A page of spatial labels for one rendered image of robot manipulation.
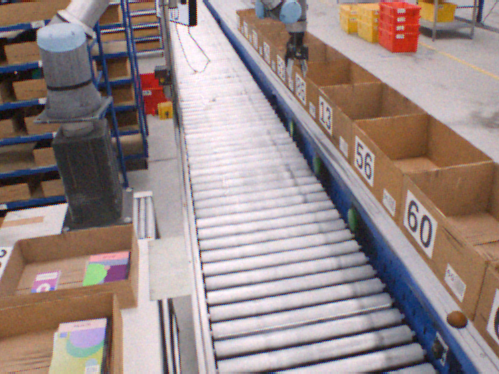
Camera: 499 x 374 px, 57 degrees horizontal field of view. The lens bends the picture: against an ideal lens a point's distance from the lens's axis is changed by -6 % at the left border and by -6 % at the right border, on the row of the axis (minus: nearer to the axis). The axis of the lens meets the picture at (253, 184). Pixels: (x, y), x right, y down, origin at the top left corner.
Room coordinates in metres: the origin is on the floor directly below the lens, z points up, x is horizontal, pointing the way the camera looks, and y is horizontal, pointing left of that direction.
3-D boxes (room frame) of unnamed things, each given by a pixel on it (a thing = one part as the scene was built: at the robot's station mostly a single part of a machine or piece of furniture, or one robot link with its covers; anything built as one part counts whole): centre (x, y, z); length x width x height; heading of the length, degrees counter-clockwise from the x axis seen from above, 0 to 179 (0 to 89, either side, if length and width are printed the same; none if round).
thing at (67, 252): (1.09, 0.55, 0.80); 0.38 x 0.28 x 0.10; 99
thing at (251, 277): (1.12, -0.08, 0.72); 0.52 x 0.05 x 0.05; 98
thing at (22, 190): (2.53, 1.55, 0.39); 0.40 x 0.30 x 0.10; 99
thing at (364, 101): (1.70, -0.46, 0.96); 0.39 x 0.29 x 0.17; 8
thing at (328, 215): (1.38, -0.04, 0.72); 0.52 x 0.05 x 0.05; 98
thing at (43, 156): (2.60, 1.06, 0.59); 0.40 x 0.30 x 0.10; 96
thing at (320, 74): (2.09, -0.40, 0.96); 0.39 x 0.29 x 0.17; 8
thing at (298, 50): (2.03, -0.23, 1.19); 0.09 x 0.08 x 0.12; 8
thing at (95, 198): (1.52, 0.58, 0.91); 0.26 x 0.26 x 0.33; 10
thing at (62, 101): (1.51, 0.58, 1.21); 0.19 x 0.19 x 0.10
